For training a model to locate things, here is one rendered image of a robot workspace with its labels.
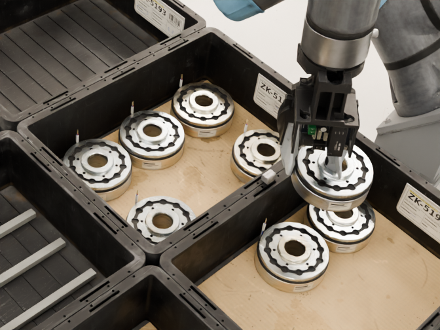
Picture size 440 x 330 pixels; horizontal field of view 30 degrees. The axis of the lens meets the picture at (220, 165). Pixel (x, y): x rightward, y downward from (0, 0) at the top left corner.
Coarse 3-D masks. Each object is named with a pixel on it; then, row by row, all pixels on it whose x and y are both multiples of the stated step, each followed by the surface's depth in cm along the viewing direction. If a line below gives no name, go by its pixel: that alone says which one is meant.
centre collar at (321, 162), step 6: (324, 156) 106; (318, 162) 106; (324, 162) 106; (348, 162) 106; (324, 168) 105; (348, 168) 106; (324, 174) 105; (330, 174) 104; (336, 174) 105; (342, 174) 105; (348, 174) 105
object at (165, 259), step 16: (368, 144) 122; (384, 160) 121; (288, 176) 116; (416, 176) 119; (256, 192) 113; (432, 192) 117; (240, 208) 111; (208, 224) 108; (224, 224) 109; (192, 240) 106; (160, 256) 104; (176, 256) 104; (176, 272) 102; (192, 288) 101; (208, 304) 100; (224, 320) 98; (432, 320) 104
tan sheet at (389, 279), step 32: (384, 224) 126; (352, 256) 120; (384, 256) 121; (416, 256) 122; (224, 288) 114; (256, 288) 114; (320, 288) 116; (352, 288) 116; (384, 288) 117; (416, 288) 118; (256, 320) 111; (288, 320) 111; (320, 320) 112; (352, 320) 113; (384, 320) 113; (416, 320) 114
